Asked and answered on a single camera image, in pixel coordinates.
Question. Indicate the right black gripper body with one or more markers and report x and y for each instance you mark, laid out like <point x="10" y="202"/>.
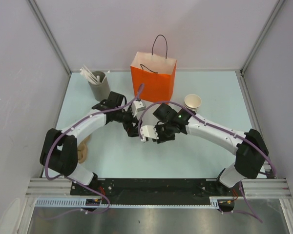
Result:
<point x="164" y="132"/>

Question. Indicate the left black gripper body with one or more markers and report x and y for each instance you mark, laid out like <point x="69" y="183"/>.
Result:
<point x="126" y="118"/>

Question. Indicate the orange paper bag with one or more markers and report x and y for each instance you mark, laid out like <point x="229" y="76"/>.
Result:
<point x="156" y="73"/>

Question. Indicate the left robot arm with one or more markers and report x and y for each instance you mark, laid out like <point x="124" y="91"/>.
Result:
<point x="60" y="148"/>

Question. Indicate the stack of brown paper cups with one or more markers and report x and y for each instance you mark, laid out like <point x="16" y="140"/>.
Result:
<point x="192" y="102"/>

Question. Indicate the grey cylindrical straw holder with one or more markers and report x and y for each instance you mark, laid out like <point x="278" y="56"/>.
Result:
<point x="100" y="91"/>

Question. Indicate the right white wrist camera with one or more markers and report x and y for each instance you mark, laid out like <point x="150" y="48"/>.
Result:
<point x="148" y="131"/>

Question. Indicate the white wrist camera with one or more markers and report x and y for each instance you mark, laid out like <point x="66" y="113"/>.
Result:
<point x="148" y="131"/>
<point x="137" y="106"/>

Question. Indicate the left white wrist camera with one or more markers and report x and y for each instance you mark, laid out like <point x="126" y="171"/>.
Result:
<point x="137" y="106"/>

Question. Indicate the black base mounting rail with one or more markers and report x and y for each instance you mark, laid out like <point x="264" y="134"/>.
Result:
<point x="162" y="191"/>

